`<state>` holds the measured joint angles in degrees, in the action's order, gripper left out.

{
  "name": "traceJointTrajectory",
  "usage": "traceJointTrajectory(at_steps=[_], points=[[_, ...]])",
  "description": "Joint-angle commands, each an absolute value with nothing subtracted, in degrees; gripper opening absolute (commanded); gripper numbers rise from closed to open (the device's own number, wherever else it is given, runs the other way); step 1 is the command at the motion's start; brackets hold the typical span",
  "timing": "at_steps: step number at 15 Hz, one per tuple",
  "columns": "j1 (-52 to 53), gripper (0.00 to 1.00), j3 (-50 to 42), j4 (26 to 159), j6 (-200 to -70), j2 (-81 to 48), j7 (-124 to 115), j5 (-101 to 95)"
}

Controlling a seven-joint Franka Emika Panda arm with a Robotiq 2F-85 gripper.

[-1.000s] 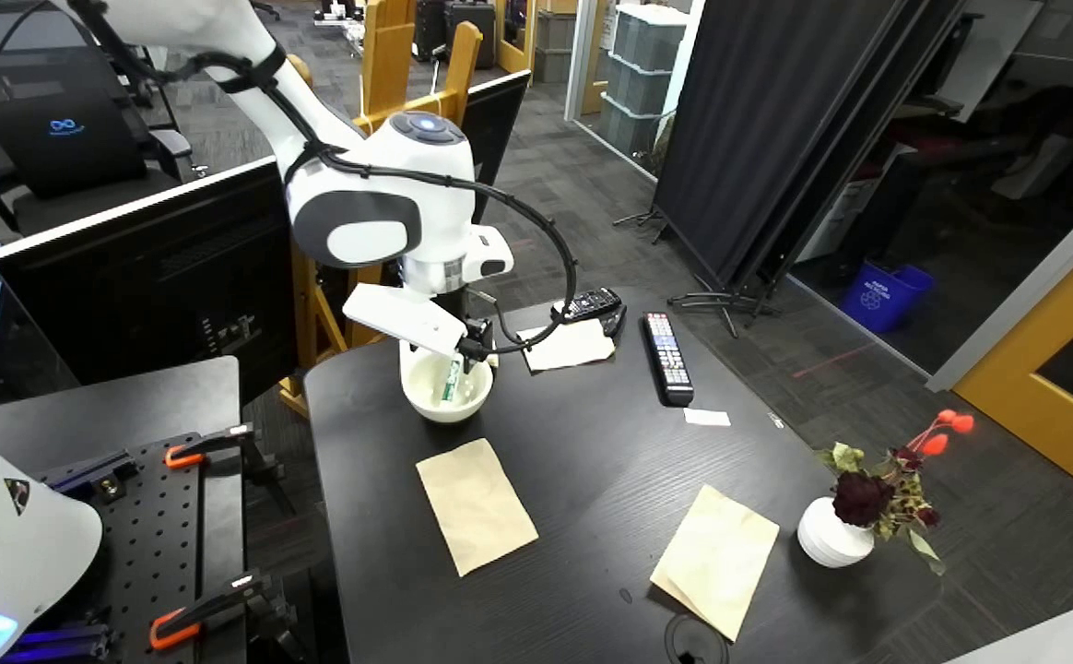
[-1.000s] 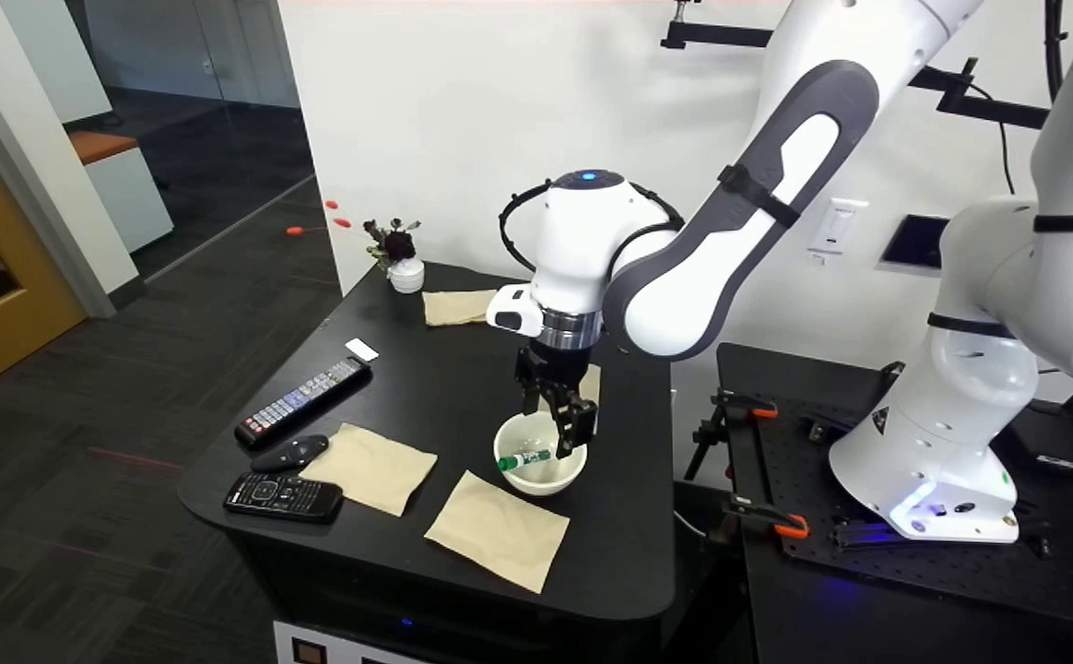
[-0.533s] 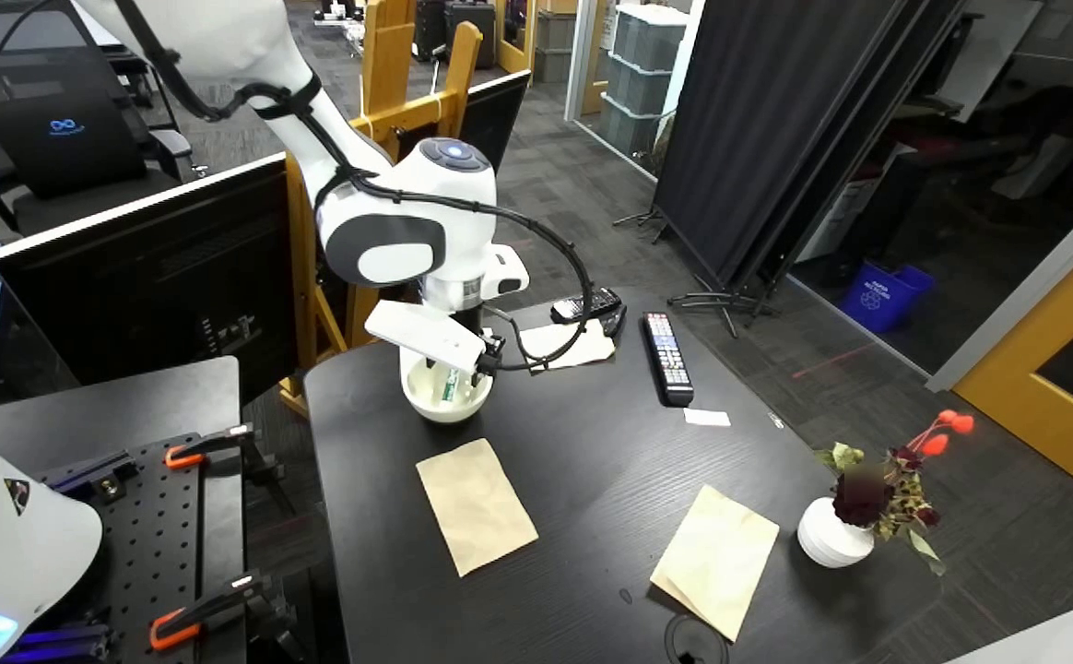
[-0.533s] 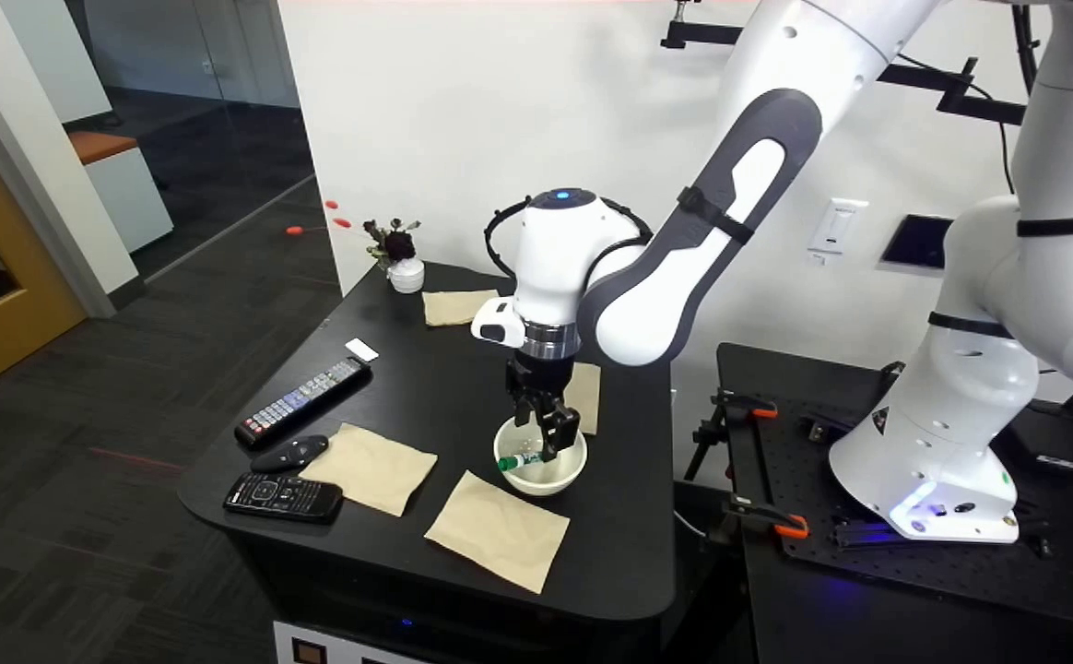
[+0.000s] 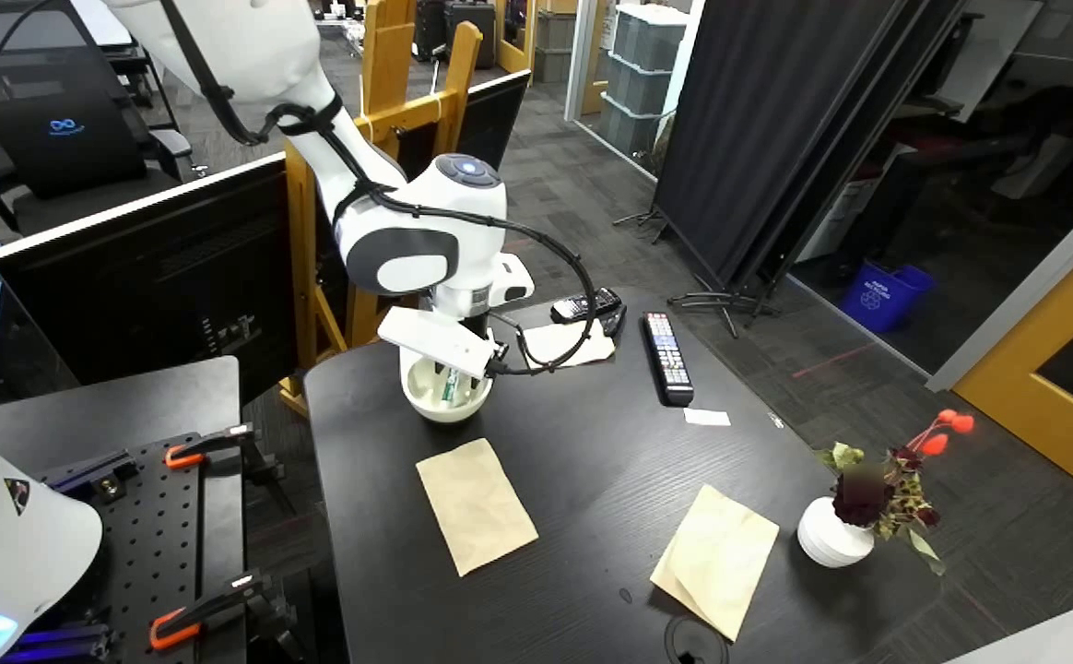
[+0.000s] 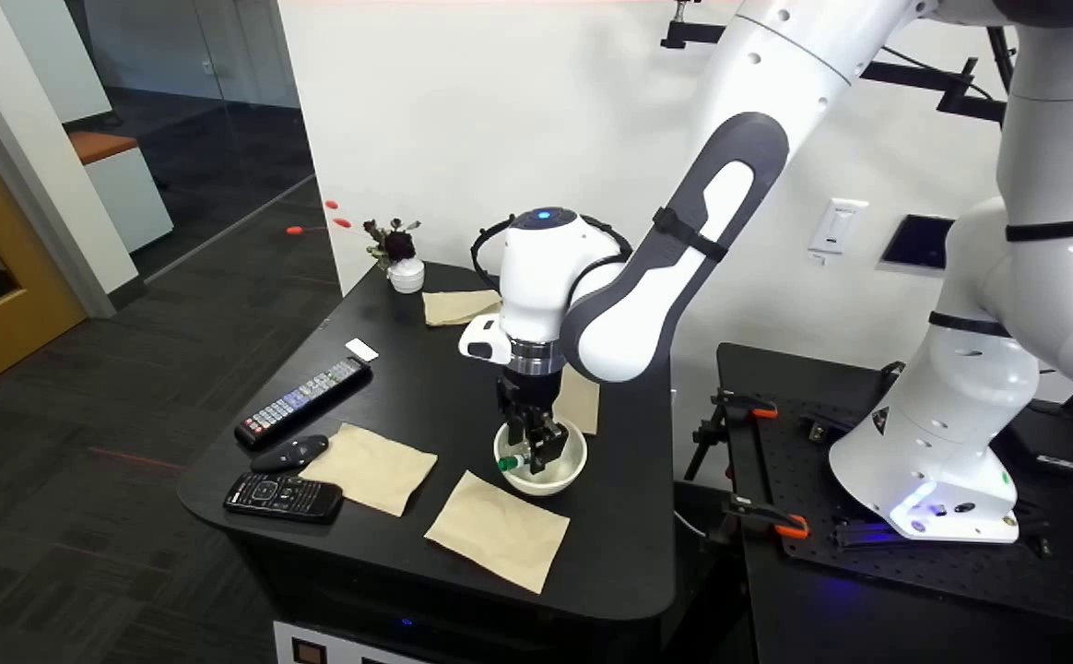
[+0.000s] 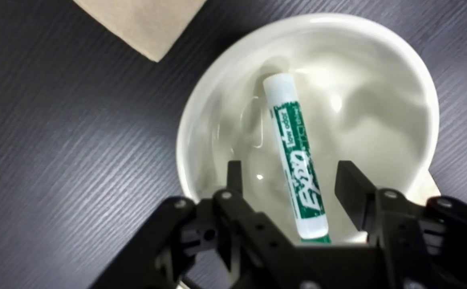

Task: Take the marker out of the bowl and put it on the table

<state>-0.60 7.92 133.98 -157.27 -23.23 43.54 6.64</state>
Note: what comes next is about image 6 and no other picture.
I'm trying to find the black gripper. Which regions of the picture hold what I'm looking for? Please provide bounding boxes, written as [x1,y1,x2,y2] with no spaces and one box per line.
[491,370,571,479]

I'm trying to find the white cabinet with wood top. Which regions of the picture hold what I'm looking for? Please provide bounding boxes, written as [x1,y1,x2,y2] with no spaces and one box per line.
[62,112,180,258]

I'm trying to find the black wall plate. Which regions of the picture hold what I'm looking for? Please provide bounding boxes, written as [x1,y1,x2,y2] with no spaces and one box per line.
[879,212,958,277]

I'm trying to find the white round vase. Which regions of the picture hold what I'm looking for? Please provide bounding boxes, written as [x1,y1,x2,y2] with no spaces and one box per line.
[384,251,427,300]

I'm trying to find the white bowl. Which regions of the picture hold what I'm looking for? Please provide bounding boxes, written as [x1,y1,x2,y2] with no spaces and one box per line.
[491,413,591,503]

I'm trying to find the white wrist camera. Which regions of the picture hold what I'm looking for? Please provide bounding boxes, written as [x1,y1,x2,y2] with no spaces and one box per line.
[454,310,518,370]

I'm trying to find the long black remote control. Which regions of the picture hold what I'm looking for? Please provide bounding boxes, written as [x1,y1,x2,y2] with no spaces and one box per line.
[234,353,373,450]

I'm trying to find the small black remote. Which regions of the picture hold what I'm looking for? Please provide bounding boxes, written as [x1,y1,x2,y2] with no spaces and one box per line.
[249,432,334,479]

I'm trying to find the black phone with keypad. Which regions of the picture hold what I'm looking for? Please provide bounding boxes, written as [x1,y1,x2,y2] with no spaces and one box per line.
[222,470,348,529]

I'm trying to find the red and dark flowers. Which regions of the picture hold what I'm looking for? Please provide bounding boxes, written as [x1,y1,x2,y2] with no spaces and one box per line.
[357,213,427,267]

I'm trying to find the tan cloth napkin right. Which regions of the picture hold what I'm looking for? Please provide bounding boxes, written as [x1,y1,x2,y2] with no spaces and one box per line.
[422,470,575,599]

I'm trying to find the white equipment box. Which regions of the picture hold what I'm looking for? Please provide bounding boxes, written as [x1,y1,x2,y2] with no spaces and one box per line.
[269,617,432,664]

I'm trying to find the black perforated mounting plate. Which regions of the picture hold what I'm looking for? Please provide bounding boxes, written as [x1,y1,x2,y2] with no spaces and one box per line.
[717,341,1073,640]

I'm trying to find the orange handled black clamp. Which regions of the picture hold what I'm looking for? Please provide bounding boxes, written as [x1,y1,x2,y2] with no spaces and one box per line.
[678,491,817,554]
[682,388,786,486]

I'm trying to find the white wall switch plate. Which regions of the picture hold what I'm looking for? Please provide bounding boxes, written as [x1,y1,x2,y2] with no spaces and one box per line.
[806,193,873,271]

